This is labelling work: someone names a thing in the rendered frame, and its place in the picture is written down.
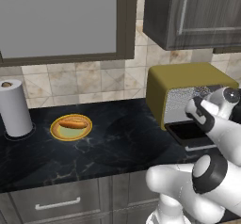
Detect brown hotdog bun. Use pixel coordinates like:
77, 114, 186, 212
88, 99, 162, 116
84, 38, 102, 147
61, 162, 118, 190
57, 118, 88, 130

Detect olive yellow toaster oven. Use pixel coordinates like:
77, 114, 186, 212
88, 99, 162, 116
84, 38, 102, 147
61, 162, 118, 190
146, 61, 240, 132

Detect black toaster oven door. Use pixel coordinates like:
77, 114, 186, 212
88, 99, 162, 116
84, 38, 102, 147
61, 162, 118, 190
164, 120, 218, 152

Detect grey base cupboard door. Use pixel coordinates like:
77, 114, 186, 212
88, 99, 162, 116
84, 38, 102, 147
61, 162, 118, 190
110, 170, 162, 224

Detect yellow round plate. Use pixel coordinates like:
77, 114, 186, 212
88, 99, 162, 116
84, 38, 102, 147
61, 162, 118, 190
49, 113, 94, 142

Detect white paper towel roll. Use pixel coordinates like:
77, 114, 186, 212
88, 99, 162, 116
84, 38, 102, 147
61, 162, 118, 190
0, 78, 34, 138

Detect grey drawer front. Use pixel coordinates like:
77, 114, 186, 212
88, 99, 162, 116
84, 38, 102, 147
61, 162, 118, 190
8, 178, 103, 224

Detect dark paper towel holder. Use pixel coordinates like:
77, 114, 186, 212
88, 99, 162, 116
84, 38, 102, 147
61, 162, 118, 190
0, 80, 38, 142

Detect white toaster oven door handle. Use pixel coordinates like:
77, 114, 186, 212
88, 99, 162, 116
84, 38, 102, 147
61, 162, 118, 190
184, 143, 218, 152

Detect dark grey wall cupboard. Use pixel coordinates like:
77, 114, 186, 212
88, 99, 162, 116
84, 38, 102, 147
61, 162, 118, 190
142, 0, 241, 52

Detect window with dark frame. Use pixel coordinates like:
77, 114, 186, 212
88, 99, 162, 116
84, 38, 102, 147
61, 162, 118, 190
0, 0, 138, 68

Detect white drawer handle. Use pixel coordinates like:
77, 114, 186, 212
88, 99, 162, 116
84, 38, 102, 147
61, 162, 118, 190
34, 196, 82, 211

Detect dark grey wall cupboard door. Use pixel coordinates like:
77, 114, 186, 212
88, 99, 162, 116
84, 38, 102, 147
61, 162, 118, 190
166, 0, 241, 51

